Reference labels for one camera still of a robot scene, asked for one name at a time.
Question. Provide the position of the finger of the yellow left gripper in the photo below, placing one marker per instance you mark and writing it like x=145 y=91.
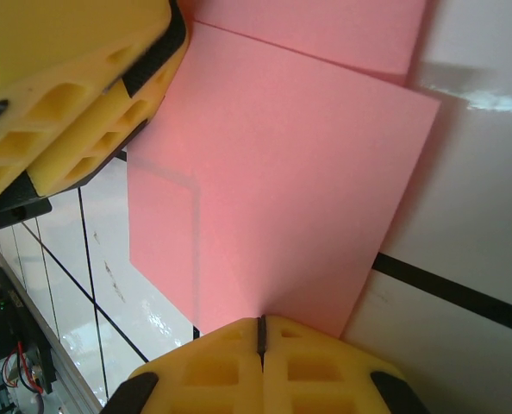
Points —
x=109 y=125
x=58 y=56

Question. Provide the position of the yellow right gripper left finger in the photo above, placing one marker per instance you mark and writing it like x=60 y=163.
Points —
x=208 y=375

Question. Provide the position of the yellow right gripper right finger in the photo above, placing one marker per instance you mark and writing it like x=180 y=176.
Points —
x=316 y=375

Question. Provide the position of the pink cloth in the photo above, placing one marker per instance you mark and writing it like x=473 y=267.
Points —
x=282 y=172

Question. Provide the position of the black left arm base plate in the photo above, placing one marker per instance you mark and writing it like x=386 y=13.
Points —
x=27 y=328

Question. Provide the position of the long aluminium mounting rail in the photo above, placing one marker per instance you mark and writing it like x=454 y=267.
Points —
x=66 y=375

